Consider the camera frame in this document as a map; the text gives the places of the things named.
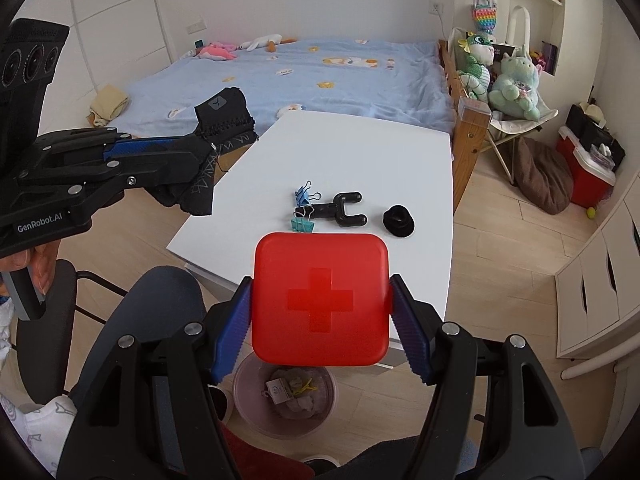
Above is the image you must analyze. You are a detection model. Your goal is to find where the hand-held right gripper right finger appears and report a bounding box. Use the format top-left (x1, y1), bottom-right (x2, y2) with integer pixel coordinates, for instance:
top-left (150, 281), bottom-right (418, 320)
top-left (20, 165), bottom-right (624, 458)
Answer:
top-left (389, 274), bottom-right (586, 480)

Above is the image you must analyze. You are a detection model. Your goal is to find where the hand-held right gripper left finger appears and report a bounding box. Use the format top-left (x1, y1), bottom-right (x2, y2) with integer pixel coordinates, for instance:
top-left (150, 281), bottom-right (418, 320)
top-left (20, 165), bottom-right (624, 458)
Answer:
top-left (57, 276), bottom-right (253, 480)

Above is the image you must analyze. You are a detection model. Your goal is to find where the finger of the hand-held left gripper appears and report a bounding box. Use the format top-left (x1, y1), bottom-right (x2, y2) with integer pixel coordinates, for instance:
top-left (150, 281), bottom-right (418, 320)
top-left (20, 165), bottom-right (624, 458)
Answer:
top-left (39, 128), bottom-right (210, 159)
top-left (20, 152), bottom-right (214, 196)

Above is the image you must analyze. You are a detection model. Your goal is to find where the white paper box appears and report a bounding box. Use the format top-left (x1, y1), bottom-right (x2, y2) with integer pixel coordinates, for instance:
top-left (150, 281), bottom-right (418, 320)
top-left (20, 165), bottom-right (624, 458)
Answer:
top-left (265, 379), bottom-right (296, 403)

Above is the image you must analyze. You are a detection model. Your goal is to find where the black sock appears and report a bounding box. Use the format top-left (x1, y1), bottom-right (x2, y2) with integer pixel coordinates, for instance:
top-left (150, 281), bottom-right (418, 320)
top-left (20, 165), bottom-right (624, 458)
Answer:
top-left (150, 87), bottom-right (260, 217)

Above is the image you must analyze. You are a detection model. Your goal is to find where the red plastic box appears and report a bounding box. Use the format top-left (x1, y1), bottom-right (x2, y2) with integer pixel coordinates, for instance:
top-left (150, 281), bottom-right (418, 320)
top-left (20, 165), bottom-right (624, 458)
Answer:
top-left (251, 232), bottom-right (392, 367)

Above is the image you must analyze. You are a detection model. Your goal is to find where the pink trash bin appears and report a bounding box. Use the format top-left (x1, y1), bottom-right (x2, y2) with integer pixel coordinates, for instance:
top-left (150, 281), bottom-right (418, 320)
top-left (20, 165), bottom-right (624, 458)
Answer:
top-left (231, 352), bottom-right (338, 441)

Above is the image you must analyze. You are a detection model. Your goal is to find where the person's left hand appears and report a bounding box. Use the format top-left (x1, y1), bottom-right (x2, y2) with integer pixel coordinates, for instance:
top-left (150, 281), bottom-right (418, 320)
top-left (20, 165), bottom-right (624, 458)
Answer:
top-left (0, 239), bottom-right (64, 297)

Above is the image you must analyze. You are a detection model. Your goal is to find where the beige folded cloth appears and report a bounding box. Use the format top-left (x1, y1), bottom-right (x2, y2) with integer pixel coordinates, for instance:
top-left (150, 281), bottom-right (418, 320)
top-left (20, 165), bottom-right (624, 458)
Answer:
top-left (90, 85), bottom-right (131, 128)

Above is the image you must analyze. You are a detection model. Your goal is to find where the beige bed base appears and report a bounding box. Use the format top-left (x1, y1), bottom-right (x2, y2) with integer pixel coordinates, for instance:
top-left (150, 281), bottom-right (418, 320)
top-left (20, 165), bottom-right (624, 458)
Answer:
top-left (215, 147), bottom-right (251, 176)

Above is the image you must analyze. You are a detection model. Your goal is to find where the black round cap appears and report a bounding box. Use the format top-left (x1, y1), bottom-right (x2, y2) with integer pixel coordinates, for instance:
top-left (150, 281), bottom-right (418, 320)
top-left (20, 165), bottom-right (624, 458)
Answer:
top-left (382, 205), bottom-right (415, 237)

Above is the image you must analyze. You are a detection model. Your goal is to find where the pink plush toy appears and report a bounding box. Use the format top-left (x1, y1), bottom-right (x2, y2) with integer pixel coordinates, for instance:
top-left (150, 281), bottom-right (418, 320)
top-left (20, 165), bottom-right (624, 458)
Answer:
top-left (195, 42), bottom-right (238, 61)

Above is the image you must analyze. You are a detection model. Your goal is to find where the red cloth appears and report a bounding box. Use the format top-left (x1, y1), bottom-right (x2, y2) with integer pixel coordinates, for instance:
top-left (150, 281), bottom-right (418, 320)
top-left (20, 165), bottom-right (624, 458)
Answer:
top-left (220, 422), bottom-right (311, 480)

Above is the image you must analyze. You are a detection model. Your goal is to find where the black fork massage head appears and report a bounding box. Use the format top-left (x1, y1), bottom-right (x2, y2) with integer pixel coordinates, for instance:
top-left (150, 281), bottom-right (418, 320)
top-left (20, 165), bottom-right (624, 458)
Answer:
top-left (295, 191), bottom-right (368, 228)

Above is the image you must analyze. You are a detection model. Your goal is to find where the blue binder clip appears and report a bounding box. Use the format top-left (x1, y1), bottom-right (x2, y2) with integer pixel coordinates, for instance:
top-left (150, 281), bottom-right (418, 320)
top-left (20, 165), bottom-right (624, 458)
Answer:
top-left (292, 180), bottom-right (323, 206)

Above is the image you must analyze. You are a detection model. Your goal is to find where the white goose plush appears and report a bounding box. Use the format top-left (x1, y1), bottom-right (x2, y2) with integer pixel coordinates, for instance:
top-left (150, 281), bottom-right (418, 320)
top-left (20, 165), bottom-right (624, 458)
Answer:
top-left (239, 34), bottom-right (297, 55)

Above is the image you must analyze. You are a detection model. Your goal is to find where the white drawer cabinet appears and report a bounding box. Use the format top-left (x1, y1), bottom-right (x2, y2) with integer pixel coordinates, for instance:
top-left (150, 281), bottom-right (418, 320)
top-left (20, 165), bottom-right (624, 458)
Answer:
top-left (555, 170), bottom-right (640, 361)

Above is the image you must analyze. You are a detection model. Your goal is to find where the brown floor cushion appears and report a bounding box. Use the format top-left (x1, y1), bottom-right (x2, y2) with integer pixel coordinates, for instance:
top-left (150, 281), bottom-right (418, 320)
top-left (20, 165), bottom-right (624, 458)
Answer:
top-left (515, 137), bottom-right (573, 216)

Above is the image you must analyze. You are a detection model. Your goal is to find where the bed with blue blanket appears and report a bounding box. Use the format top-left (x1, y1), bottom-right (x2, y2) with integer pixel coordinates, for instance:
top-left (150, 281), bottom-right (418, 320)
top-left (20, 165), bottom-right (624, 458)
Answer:
top-left (102, 37), bottom-right (458, 136)

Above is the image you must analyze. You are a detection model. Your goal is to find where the white printed cloth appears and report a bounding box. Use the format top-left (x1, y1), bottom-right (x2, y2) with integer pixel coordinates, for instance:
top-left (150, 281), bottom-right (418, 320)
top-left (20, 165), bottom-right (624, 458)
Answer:
top-left (0, 395), bottom-right (78, 476)

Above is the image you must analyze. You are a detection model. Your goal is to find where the red cooler box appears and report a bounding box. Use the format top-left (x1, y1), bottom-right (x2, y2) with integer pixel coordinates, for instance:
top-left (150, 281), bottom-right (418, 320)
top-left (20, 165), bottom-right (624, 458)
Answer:
top-left (556, 126), bottom-right (617, 209)

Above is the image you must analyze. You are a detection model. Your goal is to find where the white folding chair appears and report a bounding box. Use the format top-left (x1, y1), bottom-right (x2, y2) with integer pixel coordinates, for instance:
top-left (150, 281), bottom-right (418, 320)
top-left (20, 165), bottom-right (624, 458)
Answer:
top-left (447, 27), bottom-right (558, 186)

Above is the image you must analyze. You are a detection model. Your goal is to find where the black bag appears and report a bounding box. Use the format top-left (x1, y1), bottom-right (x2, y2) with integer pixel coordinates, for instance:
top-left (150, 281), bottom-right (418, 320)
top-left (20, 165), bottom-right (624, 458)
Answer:
top-left (565, 104), bottom-right (626, 171)

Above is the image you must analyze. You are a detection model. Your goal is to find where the teal unicorn plush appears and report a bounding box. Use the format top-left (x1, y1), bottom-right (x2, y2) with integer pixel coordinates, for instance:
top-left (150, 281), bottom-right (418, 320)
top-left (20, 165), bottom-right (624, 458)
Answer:
top-left (487, 45), bottom-right (543, 121)

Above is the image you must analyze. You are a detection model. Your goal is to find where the green dragon plush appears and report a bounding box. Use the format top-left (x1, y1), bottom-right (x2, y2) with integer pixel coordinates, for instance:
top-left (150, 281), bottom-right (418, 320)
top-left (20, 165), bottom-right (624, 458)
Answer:
top-left (457, 32), bottom-right (496, 101)

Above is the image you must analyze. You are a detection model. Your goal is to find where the dark purple book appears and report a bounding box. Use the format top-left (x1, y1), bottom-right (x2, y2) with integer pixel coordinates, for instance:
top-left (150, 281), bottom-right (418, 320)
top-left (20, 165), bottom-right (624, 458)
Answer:
top-left (541, 40), bottom-right (560, 73)

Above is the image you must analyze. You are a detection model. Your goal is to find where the rainbow pop bag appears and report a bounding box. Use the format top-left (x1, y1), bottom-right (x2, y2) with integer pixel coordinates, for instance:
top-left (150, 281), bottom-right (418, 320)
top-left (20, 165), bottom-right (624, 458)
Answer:
top-left (470, 5), bottom-right (499, 36)

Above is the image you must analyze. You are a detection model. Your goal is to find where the white loop fan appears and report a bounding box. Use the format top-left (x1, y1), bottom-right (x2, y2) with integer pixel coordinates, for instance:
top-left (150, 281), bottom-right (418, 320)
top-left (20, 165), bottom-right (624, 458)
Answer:
top-left (505, 5), bottom-right (532, 46)

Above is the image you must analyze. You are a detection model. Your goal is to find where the wooden bed frame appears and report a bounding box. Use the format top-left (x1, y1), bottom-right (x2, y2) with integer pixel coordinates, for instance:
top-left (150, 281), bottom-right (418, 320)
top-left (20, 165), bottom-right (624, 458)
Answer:
top-left (437, 39), bottom-right (493, 216)

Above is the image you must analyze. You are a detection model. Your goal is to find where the white wall shelf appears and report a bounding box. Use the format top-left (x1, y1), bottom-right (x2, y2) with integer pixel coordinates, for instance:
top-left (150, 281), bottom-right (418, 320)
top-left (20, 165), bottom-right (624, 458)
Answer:
top-left (505, 0), bottom-right (568, 78)

